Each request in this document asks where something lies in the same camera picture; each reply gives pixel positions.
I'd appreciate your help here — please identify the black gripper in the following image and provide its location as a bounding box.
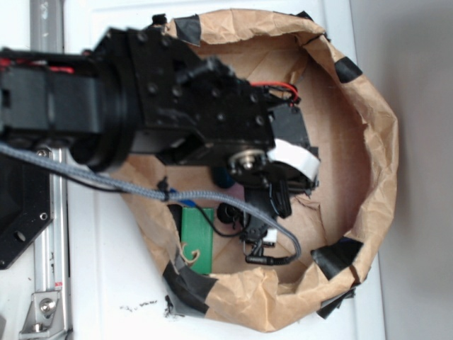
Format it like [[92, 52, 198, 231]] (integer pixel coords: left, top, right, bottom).
[[127, 27, 321, 192]]

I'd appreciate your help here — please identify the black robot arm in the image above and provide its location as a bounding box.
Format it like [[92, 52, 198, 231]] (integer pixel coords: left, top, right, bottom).
[[1, 29, 320, 192]]

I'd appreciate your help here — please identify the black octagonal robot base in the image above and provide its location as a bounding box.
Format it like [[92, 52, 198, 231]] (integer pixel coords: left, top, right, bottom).
[[0, 156, 52, 270]]

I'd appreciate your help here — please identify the dark green oval capsule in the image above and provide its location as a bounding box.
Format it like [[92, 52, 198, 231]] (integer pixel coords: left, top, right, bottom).
[[211, 167, 236, 189]]

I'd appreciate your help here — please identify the crumpled brown paper bag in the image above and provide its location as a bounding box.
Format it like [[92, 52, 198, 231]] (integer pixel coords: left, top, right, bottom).
[[123, 9, 398, 332]]

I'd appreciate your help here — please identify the green wedge block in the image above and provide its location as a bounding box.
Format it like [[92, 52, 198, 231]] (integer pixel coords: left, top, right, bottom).
[[180, 208, 214, 274]]

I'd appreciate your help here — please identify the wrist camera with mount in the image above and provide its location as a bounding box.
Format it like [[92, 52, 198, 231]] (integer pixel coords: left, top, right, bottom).
[[217, 184, 294, 266]]

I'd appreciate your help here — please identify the grey braided cable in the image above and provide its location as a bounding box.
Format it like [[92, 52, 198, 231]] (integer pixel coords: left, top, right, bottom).
[[0, 140, 302, 265]]

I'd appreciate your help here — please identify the aluminium extrusion rail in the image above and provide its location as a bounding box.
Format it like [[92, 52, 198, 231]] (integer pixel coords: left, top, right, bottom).
[[18, 1, 73, 339]]

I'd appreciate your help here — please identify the metal corner bracket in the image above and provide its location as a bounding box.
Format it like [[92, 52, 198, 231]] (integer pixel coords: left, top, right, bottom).
[[18, 290, 66, 339]]

